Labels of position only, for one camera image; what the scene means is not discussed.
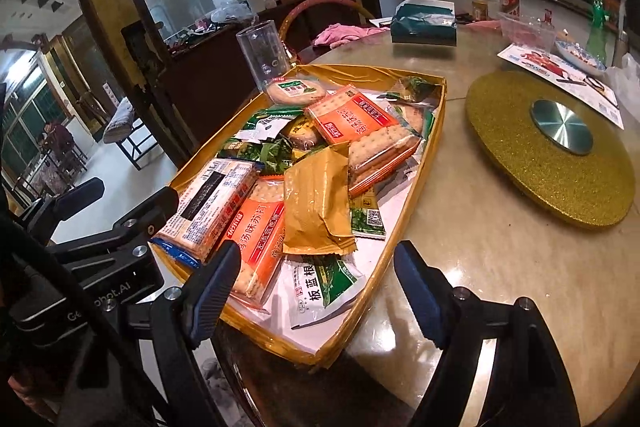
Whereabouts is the blue white ceramic dish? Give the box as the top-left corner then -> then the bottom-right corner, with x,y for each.
554,39 -> 606,78

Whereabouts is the orange cracker pack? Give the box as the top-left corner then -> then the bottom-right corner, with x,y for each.
305,84 -> 421,197
224,176 -> 284,309

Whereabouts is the white liquor bottle red cap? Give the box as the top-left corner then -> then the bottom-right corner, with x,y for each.
499,0 -> 521,17

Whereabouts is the person's left hand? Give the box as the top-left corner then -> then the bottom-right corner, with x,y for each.
8,376 -> 58,424

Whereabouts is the printed advertising flyer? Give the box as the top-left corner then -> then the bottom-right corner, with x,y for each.
497,43 -> 625,130

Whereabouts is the gold foil snack bag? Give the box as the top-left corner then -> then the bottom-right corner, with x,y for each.
283,144 -> 357,256

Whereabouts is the gold glitter turntable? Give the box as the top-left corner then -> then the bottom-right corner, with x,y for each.
465,69 -> 637,229

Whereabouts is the wooden round-back chair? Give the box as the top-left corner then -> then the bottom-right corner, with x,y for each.
277,0 -> 374,65

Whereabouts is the blue white cracker pack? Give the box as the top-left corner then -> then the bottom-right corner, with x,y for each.
151,158 -> 260,268

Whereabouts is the pink cloth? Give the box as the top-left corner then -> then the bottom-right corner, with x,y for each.
312,24 -> 387,49

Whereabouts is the white plastic bag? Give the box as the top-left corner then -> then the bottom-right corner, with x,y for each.
605,53 -> 640,121

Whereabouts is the gold-rimmed white tray box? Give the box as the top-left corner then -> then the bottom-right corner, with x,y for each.
151,64 -> 447,366

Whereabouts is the clear plastic container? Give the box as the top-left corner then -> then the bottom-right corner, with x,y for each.
498,13 -> 556,52

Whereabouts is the green plastic bottle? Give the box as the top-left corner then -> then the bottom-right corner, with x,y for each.
587,0 -> 606,64

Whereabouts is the clear plastic pitcher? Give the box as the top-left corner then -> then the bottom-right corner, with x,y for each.
236,20 -> 291,92

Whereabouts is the steel thermos flask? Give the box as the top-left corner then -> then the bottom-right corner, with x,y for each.
612,0 -> 628,68

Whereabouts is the yellow green pea snack packet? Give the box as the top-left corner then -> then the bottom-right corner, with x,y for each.
378,76 -> 442,105

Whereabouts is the white green banlangen sachet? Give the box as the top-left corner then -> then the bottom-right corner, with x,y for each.
290,256 -> 367,329

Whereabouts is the teal tissue pack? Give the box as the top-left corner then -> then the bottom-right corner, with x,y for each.
390,0 -> 457,46

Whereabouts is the round green-label cracker pack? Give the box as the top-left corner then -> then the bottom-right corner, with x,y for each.
266,77 -> 326,107

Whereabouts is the yellow soda cracker pack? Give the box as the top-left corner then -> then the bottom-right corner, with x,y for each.
280,115 -> 326,150

